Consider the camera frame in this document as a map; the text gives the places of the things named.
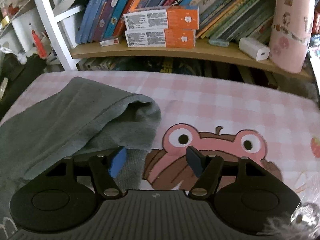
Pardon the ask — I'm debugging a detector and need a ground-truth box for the upper orange white box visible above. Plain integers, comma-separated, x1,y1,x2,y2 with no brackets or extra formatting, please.
124,5,200,30

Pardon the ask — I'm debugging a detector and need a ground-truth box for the lower orange white box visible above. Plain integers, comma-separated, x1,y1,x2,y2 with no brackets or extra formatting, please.
125,29,196,49

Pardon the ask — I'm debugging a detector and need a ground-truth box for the white wooden bookshelf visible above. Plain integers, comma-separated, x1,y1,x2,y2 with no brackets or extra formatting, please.
0,0,320,82

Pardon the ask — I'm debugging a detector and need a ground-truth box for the pink checked cartoon tablecloth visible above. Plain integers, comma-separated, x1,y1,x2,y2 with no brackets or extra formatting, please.
2,71,319,193

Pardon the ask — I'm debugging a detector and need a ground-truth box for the orange white box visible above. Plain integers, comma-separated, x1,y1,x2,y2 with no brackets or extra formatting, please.
124,5,200,30
125,29,196,49

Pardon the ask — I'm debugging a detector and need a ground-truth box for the grey sweatshirt garment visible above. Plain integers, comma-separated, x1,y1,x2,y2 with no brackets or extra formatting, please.
1,77,161,239

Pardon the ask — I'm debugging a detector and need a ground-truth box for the white usb charger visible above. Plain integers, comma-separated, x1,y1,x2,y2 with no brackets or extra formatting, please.
239,37,270,61

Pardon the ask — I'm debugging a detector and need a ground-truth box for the red tassel ornament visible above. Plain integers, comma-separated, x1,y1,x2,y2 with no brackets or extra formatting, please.
29,23,47,59

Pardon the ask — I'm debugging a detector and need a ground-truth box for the row of leaning books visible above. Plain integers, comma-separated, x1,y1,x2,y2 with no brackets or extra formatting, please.
75,0,275,47

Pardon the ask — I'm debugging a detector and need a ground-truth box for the furry keychain charm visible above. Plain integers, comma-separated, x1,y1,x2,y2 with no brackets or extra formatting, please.
263,202,319,239

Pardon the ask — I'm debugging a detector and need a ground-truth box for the pink cylindrical container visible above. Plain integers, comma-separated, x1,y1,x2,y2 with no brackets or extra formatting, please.
269,0,315,73

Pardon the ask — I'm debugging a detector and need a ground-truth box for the small red white box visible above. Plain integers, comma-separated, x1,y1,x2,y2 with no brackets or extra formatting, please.
99,36,122,47

